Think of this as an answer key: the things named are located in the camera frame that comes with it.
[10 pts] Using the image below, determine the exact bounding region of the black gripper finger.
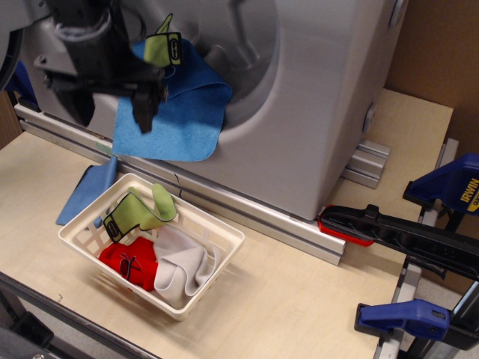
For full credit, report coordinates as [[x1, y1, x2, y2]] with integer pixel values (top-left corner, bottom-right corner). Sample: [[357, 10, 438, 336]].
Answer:
[[132, 84, 165, 134], [51, 81, 95, 126]]

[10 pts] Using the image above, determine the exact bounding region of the black metal table frame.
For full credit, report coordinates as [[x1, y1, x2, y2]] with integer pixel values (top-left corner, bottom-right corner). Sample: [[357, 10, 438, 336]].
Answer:
[[1, 273, 156, 358]]

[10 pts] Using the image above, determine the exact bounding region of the aluminium extrusion side block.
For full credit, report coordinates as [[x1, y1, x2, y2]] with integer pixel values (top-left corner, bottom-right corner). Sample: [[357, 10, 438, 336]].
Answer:
[[341, 140, 391, 188]]

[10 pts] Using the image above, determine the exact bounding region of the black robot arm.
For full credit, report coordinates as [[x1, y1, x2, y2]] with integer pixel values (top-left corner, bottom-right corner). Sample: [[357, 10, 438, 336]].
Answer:
[[34, 1, 165, 133]]

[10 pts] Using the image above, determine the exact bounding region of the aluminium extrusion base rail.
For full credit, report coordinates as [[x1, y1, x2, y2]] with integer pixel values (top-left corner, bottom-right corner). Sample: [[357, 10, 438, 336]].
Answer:
[[14, 104, 347, 265]]

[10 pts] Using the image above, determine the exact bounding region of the light blue cloth on table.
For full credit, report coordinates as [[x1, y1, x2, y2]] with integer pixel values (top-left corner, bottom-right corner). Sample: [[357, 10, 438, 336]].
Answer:
[[55, 156, 118, 225]]

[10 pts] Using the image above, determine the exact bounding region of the green cloth with black trim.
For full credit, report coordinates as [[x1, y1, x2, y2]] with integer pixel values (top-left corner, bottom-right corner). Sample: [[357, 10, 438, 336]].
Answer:
[[143, 13, 183, 68]]

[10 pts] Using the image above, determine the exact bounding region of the grey toy washing machine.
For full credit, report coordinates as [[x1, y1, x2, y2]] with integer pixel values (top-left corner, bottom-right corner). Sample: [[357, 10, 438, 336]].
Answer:
[[20, 0, 409, 221]]

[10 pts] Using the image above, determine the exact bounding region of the blue Irwin clamp upper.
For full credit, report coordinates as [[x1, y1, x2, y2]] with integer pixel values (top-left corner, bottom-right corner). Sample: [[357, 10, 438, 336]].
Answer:
[[403, 153, 478, 216]]

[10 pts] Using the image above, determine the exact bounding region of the red cloth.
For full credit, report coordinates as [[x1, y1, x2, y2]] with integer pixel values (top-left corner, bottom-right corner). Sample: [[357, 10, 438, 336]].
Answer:
[[99, 237, 158, 292]]

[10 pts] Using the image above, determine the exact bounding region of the green cloth in basket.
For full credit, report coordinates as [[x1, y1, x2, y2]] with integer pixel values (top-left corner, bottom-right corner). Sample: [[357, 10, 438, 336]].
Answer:
[[103, 184, 177, 243]]

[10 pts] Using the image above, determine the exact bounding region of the white plastic laundry basket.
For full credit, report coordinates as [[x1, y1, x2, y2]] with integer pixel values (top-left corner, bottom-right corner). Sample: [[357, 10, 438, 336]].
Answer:
[[58, 174, 245, 321]]

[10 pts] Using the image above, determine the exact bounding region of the large blue cloth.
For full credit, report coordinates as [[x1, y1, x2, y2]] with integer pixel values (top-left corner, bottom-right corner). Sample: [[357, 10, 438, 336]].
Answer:
[[112, 39, 233, 162]]

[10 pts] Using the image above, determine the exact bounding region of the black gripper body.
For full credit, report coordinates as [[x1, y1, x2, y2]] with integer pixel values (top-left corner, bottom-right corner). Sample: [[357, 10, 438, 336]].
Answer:
[[34, 25, 165, 103]]

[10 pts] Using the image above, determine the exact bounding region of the blue clamp lower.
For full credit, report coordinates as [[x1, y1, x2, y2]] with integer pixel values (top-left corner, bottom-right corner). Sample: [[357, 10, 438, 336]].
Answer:
[[354, 299, 479, 352]]

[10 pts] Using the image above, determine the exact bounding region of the light grey cloth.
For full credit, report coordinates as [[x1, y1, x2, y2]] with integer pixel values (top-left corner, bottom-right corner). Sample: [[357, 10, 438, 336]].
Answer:
[[153, 226, 212, 309]]

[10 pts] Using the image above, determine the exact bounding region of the brown cardboard panel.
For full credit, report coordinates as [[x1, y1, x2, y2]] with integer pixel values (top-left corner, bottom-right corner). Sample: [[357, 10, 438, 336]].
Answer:
[[386, 1, 478, 154]]

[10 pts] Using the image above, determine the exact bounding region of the black and red bar clamp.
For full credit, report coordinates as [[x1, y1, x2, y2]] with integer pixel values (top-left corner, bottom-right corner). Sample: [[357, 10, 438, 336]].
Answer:
[[318, 205, 478, 281]]

